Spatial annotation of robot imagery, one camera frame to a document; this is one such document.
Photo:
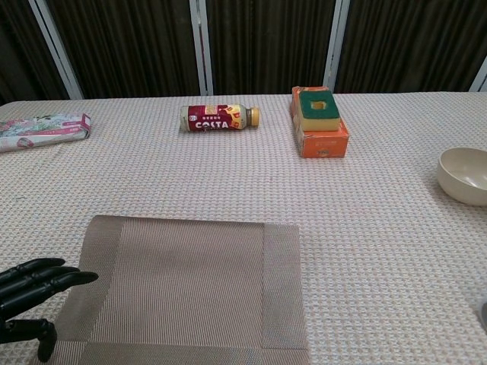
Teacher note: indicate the beige bowl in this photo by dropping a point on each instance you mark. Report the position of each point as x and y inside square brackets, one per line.
[464, 190]

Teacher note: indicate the dark pleated screen panel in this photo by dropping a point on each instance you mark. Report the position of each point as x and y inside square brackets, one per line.
[125, 45]
[19, 45]
[411, 45]
[266, 45]

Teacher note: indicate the orange carton box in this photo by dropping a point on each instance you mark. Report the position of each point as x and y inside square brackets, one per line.
[323, 146]

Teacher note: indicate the Costa coffee bottle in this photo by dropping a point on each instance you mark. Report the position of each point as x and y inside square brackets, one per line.
[213, 123]

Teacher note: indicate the beige woven tablecloth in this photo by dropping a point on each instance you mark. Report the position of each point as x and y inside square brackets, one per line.
[228, 171]

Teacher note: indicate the brown woven placemat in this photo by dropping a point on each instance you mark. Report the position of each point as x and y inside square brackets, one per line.
[182, 285]

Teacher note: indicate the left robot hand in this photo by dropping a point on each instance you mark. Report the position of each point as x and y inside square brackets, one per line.
[34, 279]

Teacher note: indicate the white screen frame post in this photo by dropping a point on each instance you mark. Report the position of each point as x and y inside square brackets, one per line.
[60, 53]
[335, 45]
[201, 57]
[480, 80]

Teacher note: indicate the green yellow sponge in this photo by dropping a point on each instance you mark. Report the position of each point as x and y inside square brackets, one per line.
[323, 123]

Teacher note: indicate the pink floral cardboard box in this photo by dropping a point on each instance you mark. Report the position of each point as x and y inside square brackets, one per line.
[42, 131]

